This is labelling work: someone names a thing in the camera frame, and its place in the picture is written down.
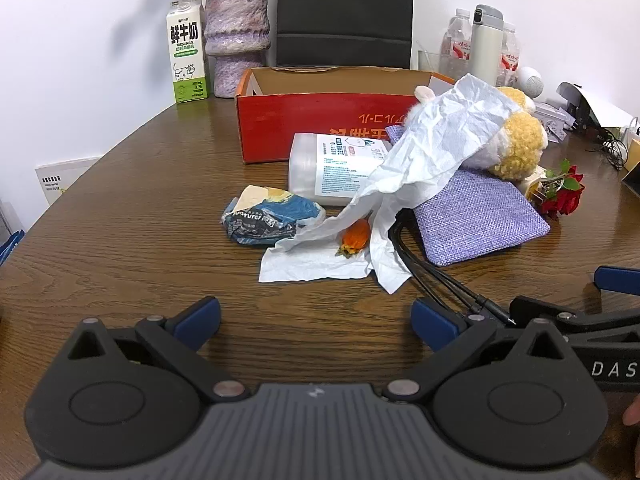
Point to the white green milk carton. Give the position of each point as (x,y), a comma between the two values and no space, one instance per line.
(187,60)

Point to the white carton box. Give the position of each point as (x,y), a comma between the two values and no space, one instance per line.
(67,180)

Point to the clear water bottle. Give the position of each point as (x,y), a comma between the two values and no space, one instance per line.
(455,45)
(509,55)

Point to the blue snack packet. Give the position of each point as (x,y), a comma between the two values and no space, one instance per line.
(270,215)

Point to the blue and white packets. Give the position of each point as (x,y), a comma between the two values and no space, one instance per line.
(10,247)

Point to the black paper bag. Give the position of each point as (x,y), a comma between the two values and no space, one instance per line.
(345,10)

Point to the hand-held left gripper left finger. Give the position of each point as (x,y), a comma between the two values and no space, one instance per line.
(200,317)

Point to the white tissue paper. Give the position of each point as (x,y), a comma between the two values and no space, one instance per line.
(440,130)

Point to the tan cardboard piece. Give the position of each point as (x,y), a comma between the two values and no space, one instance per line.
(632,170)

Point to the yellow white plush toy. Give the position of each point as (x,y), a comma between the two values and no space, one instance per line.
(520,145)

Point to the purple textured vase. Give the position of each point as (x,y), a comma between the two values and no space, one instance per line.
(235,35)

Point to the white thermos bottle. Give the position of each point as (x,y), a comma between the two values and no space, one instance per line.
(486,45)

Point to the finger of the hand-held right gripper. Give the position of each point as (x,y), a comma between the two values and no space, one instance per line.
(620,279)
(600,325)

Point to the person's right hand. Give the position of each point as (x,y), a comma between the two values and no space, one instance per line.
(634,412)

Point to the wooden desktop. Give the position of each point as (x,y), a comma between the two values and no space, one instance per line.
(150,210)

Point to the white wipes canister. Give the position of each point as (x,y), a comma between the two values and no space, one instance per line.
(320,170)

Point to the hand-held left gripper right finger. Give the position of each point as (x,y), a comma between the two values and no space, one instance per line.
(435,325)

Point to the purple fabric pouch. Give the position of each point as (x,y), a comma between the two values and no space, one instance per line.
(475,215)

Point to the red cardboard box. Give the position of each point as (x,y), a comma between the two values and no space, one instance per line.
(270,120)

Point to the white charger plug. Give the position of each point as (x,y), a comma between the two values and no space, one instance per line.
(532,187)

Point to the red rose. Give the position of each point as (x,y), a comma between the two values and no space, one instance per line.
(565,200)

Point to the orange dried flower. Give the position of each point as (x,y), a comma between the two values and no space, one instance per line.
(356,237)

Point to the clear drinking glass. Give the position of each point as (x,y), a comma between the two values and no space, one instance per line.
(429,57)

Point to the white round toy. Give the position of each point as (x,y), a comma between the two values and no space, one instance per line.
(531,82)

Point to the white patterned tin box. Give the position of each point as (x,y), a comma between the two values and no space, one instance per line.
(555,120)

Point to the black and white device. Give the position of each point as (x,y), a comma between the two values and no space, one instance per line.
(595,107)

